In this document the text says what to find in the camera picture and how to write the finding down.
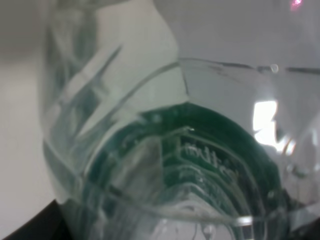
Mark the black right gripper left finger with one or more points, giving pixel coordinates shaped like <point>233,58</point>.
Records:
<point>49,224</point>

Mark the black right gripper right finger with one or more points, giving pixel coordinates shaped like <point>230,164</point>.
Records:
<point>299,215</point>

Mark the clear bottle with green label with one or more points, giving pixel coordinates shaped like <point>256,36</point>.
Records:
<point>182,119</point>

